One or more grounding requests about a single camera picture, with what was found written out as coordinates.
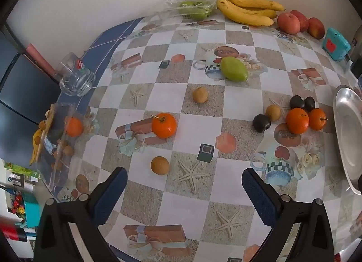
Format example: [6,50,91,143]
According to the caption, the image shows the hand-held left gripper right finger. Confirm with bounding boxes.
[241,167,336,262]

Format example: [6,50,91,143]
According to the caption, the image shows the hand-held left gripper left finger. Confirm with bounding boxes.
[34,167,128,262]

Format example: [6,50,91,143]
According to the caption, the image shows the brown round fruit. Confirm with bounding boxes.
[150,156,170,176]
[193,87,209,104]
[265,104,282,123]

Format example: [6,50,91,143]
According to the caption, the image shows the dark plum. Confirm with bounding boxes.
[252,114,271,133]
[303,96,316,112]
[289,95,305,110]

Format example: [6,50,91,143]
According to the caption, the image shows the orange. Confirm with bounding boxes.
[286,108,310,134]
[151,113,177,139]
[65,117,84,138]
[308,108,329,131]

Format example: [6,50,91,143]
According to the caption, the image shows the round metal plate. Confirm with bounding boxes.
[333,85,362,195]

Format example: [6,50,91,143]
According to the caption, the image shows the green mango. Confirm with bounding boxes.
[220,57,249,82]

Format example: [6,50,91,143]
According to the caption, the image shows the cluster of small brown fruits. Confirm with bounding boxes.
[51,138,74,170]

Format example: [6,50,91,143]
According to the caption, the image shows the clear bag of green fruits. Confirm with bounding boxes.
[157,0,217,21]

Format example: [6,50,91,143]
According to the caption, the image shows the teal plastic bin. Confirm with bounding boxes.
[24,194,46,227]

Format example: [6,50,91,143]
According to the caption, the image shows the clear plastic container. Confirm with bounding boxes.
[30,103,91,189]

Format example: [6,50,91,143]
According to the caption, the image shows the clear glass mug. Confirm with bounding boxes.
[53,52,96,97]

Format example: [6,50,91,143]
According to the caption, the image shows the checkered printed tablecloth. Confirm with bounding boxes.
[57,16,362,262]

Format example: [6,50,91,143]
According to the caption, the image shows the black cabinet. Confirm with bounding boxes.
[0,22,61,161]

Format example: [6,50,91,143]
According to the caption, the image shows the reddish brown roll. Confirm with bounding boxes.
[25,43,57,77]

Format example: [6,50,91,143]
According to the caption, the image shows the teal toy box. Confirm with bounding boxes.
[322,27,351,62]

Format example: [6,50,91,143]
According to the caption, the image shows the pale red apple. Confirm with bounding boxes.
[277,12,301,35]

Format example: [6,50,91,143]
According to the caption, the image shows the yellow banana bunch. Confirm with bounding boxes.
[217,0,286,26]

